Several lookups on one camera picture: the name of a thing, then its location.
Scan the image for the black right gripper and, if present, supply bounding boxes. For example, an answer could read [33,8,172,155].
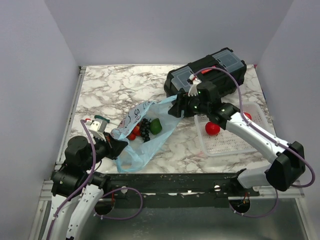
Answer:
[168,91,211,117]

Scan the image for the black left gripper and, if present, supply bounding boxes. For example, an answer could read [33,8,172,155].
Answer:
[82,130,129,170]

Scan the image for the small fake fruit cluster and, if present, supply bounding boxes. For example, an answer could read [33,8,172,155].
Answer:
[127,123,141,141]

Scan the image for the red fruit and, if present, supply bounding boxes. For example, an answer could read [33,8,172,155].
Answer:
[205,122,221,136]

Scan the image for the light blue plastic bag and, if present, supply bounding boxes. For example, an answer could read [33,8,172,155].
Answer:
[111,95,181,173]

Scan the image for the dark fake grapes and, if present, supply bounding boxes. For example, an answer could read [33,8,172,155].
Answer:
[139,118,151,143]

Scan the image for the green fake fruit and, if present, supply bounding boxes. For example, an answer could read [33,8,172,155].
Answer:
[150,118,163,135]

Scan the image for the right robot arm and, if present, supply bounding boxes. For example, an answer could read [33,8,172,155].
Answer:
[168,82,306,196]

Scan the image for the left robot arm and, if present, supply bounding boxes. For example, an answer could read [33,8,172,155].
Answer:
[42,133,128,240]

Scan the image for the red fake apple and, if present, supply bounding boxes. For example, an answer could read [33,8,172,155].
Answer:
[244,112,252,121]

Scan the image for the black plastic toolbox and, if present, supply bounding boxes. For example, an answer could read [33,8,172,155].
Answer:
[163,47,247,97]

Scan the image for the white perforated plastic basket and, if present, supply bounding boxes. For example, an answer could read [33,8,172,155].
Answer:
[194,102,275,157]

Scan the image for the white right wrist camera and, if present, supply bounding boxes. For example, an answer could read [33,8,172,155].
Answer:
[188,74,202,97]

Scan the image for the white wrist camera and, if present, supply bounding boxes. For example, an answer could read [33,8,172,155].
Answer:
[88,119,108,142]
[188,74,202,97]

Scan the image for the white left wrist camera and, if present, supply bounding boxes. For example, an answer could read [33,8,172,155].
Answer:
[88,119,108,142]

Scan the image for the green handled tool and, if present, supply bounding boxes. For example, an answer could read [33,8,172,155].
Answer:
[94,115,110,123]

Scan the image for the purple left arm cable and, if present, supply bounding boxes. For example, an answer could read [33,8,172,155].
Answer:
[46,119,145,240]

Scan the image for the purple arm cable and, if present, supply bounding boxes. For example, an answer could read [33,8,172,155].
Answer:
[46,119,145,240]
[192,67,316,218]

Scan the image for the aluminium frame rail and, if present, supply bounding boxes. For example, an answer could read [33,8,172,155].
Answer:
[37,66,87,202]

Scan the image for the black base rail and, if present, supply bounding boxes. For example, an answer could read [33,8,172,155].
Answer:
[89,172,259,213]

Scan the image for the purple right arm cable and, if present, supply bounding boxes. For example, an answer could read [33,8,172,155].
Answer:
[192,67,316,218]

